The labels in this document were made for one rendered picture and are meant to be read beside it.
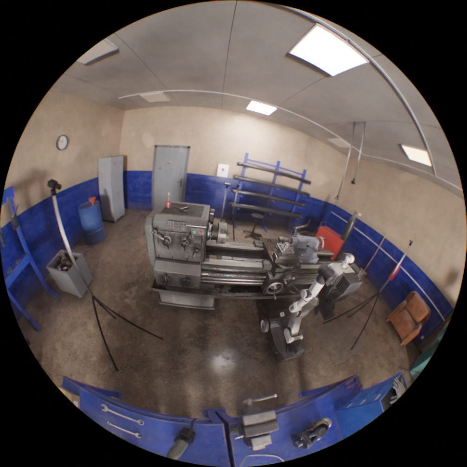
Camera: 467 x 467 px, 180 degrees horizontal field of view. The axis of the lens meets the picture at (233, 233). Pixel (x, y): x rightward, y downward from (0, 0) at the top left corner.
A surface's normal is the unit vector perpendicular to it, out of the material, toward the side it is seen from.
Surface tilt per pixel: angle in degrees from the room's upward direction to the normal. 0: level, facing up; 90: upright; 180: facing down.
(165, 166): 90
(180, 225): 90
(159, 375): 0
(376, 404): 90
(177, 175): 90
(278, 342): 0
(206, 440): 0
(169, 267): 32
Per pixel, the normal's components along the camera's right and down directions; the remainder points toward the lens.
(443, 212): -0.98, -0.11
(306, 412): 0.18, -0.87
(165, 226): 0.11, 0.49
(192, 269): 0.21, -0.48
